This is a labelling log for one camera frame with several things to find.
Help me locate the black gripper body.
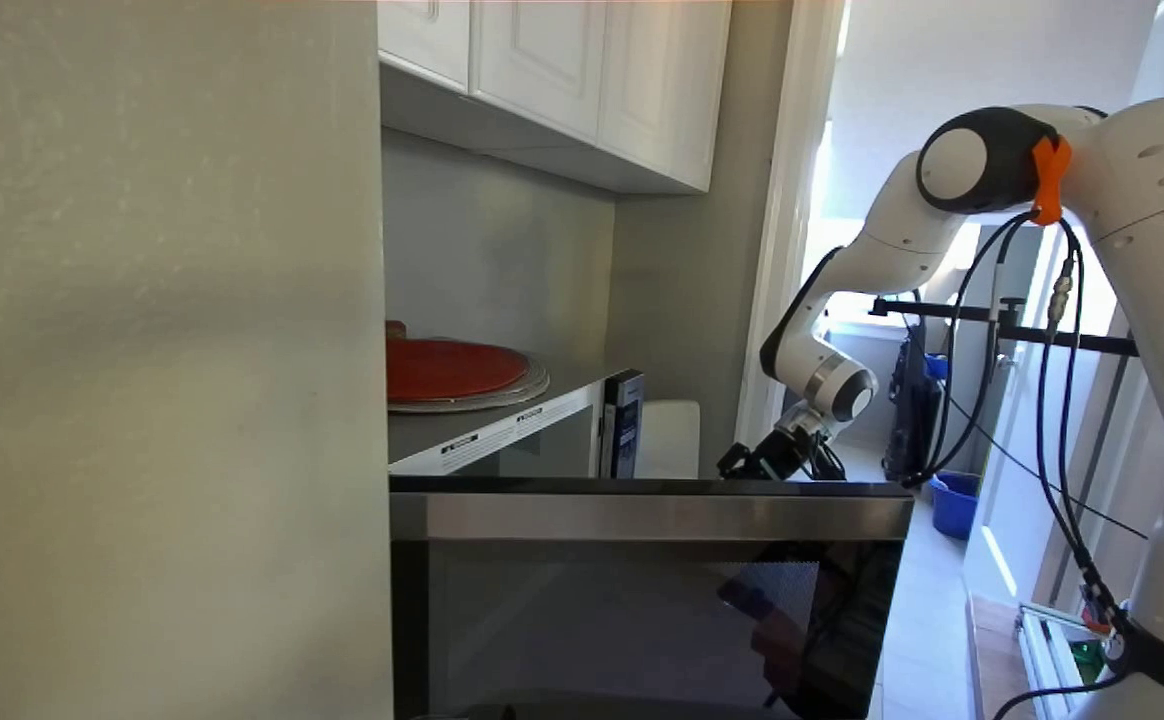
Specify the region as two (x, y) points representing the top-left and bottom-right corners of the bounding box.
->
(750, 418), (852, 489)

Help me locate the silver microwave oven body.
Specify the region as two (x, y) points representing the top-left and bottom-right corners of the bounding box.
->
(385, 368), (653, 482)

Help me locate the black vacuum cleaner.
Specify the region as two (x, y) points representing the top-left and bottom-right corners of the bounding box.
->
(876, 320), (949, 494)

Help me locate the blue bucket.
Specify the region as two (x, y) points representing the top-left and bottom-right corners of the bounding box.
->
(928, 469), (985, 545)

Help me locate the red plate on counter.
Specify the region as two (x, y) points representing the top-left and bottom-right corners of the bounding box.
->
(385, 332), (536, 413)

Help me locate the red button device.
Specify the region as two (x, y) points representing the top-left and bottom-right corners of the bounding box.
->
(1075, 567), (1115, 638)

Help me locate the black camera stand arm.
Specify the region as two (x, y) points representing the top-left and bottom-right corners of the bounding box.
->
(863, 291), (1145, 393)

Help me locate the thin black cable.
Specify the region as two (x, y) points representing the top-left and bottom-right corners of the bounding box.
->
(934, 379), (1150, 545)

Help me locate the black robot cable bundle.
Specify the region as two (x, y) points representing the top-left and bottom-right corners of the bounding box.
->
(897, 207), (1145, 630)

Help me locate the black base power cable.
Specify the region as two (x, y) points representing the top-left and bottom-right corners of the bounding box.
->
(993, 622), (1164, 720)

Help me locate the orange cable clip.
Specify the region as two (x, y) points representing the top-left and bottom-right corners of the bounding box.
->
(1027, 130), (1075, 230)

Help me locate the white wall cabinet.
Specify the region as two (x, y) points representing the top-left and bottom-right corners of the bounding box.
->
(376, 0), (743, 194)

